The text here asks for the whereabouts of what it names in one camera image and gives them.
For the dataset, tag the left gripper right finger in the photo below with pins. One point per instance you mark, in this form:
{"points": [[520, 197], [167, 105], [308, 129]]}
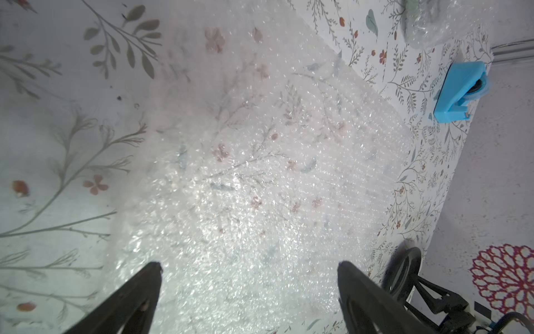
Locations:
{"points": [[367, 308]]}

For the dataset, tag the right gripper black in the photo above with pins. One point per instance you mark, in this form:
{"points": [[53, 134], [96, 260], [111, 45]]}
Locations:
{"points": [[457, 318]]}

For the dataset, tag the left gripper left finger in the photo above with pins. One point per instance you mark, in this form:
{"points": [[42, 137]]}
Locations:
{"points": [[130, 309]]}

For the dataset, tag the blue tape dispenser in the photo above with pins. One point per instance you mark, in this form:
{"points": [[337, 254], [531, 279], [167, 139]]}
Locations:
{"points": [[464, 84]]}

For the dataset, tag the floral table mat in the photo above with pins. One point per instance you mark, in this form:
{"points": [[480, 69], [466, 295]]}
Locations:
{"points": [[75, 86]]}

